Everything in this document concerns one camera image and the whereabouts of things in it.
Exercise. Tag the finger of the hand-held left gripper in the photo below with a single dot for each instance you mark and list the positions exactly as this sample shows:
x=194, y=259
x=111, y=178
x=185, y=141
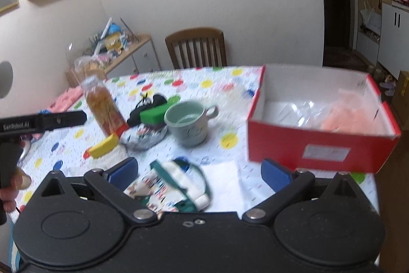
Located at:
x=64, y=120

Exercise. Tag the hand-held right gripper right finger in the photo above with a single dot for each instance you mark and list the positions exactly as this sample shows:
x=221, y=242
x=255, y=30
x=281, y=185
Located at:
x=274, y=173

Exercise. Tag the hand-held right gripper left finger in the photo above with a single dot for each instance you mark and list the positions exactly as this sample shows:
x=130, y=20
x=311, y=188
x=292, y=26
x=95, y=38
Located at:
x=123, y=173

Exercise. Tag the yellow sponge block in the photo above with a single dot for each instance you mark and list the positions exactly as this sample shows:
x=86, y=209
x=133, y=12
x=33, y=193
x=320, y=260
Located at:
x=104, y=146

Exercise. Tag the cardboard box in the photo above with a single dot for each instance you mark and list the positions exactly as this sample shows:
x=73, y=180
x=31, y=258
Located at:
x=278, y=140
x=402, y=97

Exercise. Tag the panda printed bag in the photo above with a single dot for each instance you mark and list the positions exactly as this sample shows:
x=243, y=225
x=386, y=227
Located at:
x=143, y=138

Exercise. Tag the green white printed sock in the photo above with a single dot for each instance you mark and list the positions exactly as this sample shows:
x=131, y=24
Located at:
x=179, y=177

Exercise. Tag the pink soft cloth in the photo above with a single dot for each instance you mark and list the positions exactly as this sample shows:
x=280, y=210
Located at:
x=345, y=119

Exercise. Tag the person's left hand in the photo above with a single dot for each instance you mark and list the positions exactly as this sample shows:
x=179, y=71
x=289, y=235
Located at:
x=8, y=199

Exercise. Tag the orange snack bag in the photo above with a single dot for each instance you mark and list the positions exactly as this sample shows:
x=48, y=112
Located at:
x=104, y=106

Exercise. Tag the grey round object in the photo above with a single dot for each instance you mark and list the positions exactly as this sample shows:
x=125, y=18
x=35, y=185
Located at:
x=5, y=79

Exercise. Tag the white paper sheet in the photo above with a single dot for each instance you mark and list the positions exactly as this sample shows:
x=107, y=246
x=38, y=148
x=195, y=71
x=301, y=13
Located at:
x=227, y=186

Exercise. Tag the black pouch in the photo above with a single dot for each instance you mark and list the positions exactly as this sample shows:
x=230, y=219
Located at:
x=134, y=119

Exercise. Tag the green card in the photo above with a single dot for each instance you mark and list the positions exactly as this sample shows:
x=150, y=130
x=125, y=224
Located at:
x=151, y=116

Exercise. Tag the clear bubble wrap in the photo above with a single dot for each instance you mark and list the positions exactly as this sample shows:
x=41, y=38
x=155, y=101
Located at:
x=303, y=113

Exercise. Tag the white mug green inside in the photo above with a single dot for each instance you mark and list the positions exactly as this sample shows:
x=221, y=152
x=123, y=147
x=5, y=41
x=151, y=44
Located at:
x=188, y=132

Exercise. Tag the blue yellow toy package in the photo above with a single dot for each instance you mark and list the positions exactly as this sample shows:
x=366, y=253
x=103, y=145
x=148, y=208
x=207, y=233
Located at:
x=115, y=39

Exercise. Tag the white drawer cabinet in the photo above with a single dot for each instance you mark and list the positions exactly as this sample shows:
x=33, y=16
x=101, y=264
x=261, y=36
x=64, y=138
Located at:
x=142, y=60

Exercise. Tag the balloon printed tablecloth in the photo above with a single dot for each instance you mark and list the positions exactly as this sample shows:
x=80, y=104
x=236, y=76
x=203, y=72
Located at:
x=207, y=94

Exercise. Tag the white slipper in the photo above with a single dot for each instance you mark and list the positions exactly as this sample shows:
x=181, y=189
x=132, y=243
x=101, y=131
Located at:
x=387, y=88

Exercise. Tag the wooden chair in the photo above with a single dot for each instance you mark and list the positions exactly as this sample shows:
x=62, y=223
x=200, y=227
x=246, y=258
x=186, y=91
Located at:
x=195, y=36

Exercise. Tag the dark door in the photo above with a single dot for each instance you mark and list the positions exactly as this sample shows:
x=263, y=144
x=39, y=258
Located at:
x=335, y=20

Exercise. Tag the white cabinet unit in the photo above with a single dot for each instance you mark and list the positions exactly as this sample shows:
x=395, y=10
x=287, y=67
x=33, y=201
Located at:
x=394, y=36

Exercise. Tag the white shopping bag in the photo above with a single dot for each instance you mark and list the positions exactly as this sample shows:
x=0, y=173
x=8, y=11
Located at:
x=372, y=18

